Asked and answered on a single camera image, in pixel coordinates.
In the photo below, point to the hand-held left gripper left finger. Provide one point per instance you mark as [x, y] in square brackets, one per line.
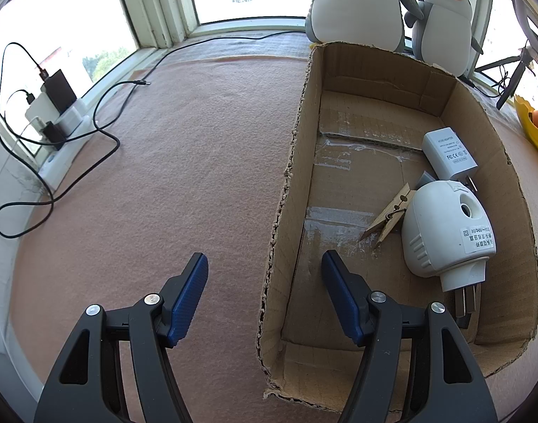
[187, 299]

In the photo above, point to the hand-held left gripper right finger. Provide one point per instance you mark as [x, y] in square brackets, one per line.
[344, 304]

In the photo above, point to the wooden clothespin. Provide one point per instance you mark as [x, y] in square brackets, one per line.
[396, 202]

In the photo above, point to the white rounded plug-in device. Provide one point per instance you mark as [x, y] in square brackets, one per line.
[432, 229]

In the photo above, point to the cardboard box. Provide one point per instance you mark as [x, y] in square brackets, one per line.
[339, 176]

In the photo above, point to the white power adapter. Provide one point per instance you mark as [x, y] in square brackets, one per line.
[449, 152]

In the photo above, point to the pink felt mat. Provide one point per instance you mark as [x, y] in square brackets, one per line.
[185, 163]

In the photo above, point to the white power strip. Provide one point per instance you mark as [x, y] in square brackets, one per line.
[59, 163]

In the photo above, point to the small black plug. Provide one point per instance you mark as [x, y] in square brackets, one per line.
[55, 131]

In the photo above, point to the white plug adapter block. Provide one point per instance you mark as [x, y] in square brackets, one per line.
[71, 116]

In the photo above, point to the white flat charger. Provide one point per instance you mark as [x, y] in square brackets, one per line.
[41, 108]

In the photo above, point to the black power bank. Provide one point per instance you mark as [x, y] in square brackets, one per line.
[59, 90]

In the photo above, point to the yellow fruit bowl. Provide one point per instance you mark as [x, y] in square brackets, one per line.
[531, 134]

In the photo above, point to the grey striped cloth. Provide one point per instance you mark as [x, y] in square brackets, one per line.
[260, 46]

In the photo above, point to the black tripod stand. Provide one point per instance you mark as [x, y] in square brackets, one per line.
[513, 83]

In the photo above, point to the small penguin plush toy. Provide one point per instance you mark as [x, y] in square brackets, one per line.
[445, 31]

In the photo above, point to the large penguin plush toy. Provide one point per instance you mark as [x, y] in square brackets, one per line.
[357, 4]

